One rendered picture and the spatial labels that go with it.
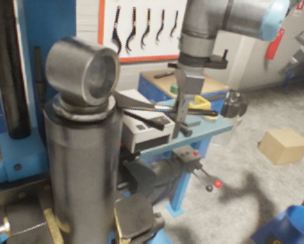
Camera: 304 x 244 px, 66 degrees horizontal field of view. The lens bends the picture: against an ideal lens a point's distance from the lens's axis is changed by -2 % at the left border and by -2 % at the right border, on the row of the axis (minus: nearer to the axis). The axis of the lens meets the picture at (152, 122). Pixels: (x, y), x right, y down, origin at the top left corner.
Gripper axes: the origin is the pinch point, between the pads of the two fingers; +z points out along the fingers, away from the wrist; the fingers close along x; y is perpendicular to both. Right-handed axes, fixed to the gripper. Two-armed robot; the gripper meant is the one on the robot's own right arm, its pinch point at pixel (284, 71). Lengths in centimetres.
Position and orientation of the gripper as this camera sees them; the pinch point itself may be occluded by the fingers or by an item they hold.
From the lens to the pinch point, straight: 147.8
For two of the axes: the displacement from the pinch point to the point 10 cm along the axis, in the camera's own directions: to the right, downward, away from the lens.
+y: 5.8, 7.6, -2.8
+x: 6.4, -2.2, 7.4
